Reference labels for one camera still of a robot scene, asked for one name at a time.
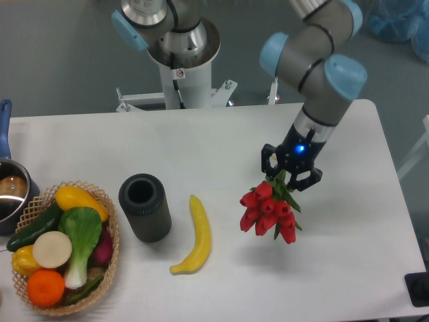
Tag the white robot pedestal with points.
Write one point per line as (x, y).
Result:
(185, 65)

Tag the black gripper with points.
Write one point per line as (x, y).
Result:
(296, 155)

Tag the black device at table edge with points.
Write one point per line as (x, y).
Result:
(417, 286)

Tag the yellow bell pepper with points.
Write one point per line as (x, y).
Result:
(23, 261)

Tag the woven wicker basket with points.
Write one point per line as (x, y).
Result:
(35, 208)

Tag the blue plastic bag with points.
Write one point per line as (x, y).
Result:
(399, 22)

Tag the orange fruit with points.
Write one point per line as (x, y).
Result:
(45, 288)

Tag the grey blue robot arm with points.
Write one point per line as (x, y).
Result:
(307, 62)

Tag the purple red onion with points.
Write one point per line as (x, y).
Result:
(104, 249)

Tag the blue handled saucepan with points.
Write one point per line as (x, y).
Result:
(17, 186)

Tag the yellow squash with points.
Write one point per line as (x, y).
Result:
(68, 197)

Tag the white frame at right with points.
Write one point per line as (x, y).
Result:
(415, 154)

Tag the green cucumber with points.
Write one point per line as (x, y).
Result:
(47, 221)

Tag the green bok choy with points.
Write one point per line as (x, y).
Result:
(82, 226)

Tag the white round radish slice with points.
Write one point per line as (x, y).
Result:
(52, 249)

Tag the dark grey ribbed vase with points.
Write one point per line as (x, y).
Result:
(142, 198)

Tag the green chili pepper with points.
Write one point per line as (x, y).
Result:
(84, 292)

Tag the red tulip bouquet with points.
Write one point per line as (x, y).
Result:
(270, 205)

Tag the yellow banana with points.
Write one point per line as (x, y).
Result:
(197, 257)

